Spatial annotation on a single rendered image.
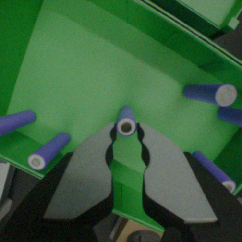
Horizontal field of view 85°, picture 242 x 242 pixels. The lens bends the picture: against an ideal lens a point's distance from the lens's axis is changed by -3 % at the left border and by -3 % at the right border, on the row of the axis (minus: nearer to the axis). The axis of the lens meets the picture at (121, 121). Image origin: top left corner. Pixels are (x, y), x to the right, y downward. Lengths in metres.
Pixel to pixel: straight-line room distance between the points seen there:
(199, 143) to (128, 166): 0.10
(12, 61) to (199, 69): 0.22
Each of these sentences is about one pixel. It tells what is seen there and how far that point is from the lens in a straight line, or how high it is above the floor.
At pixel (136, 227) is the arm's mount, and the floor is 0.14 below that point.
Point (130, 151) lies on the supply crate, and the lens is 0.20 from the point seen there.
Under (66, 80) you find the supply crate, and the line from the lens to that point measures 0.19.
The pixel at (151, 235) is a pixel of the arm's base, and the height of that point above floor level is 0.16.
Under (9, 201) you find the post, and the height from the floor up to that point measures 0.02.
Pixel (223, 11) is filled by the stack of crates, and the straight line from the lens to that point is 0.53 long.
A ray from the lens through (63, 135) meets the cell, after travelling 0.20.
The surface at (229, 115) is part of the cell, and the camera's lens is 0.20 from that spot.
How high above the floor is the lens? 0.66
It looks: 75 degrees down
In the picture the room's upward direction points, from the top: 172 degrees counter-clockwise
